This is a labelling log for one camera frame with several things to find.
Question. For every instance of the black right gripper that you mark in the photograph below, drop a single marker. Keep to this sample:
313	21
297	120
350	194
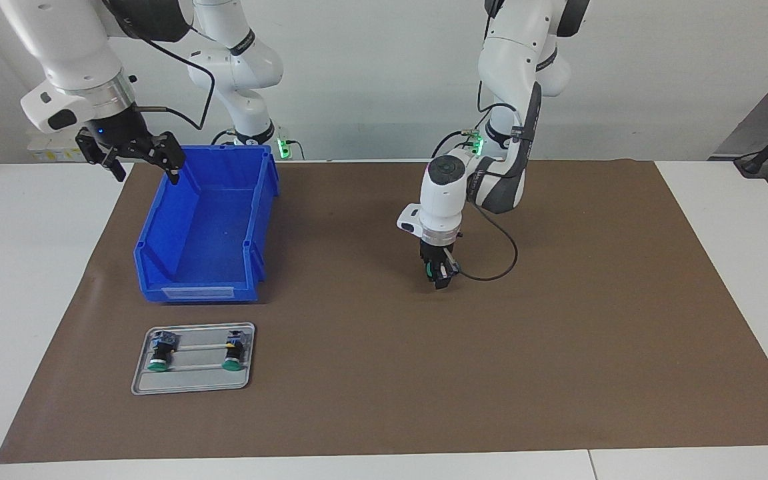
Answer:
120	130

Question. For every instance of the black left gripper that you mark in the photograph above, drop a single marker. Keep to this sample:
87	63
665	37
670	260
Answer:
438	253

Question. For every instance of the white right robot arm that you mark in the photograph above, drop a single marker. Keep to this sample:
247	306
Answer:
64	46

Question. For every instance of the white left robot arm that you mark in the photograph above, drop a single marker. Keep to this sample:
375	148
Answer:
447	193

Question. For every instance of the green push button black block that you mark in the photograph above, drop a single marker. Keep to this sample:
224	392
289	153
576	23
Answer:
160	352

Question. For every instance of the green push button yellow label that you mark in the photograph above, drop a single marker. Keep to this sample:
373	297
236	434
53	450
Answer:
232	353

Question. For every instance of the white power strip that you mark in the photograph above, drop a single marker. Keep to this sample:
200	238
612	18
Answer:
47	150

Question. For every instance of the blue plastic storage bin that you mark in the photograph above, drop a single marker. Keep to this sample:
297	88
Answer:
204	226

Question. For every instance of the brown table mat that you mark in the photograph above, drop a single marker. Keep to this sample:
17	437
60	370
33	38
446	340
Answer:
424	373

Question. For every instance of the silver metal tray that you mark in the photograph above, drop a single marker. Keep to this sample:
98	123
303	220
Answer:
194	381

